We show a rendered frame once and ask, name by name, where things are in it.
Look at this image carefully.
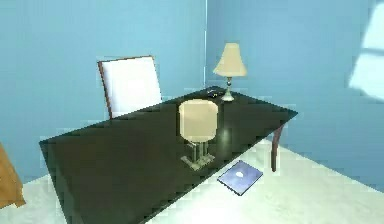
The table lamp with drum shade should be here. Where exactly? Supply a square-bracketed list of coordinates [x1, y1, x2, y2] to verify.
[177, 98, 220, 172]

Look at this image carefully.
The small black object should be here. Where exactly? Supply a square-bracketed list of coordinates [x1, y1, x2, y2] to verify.
[206, 87, 224, 98]

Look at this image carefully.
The table lamp with cone shade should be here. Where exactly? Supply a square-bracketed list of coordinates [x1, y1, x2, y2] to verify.
[212, 42, 248, 103]

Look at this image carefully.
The dark desk table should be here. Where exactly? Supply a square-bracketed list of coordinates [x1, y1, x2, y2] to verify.
[38, 85, 299, 224]

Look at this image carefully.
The blue closed laptop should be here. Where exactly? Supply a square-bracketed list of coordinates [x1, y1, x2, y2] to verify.
[216, 159, 264, 197]

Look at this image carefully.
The white chair with brown frame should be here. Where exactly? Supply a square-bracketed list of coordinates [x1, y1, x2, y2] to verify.
[97, 55, 164, 120]

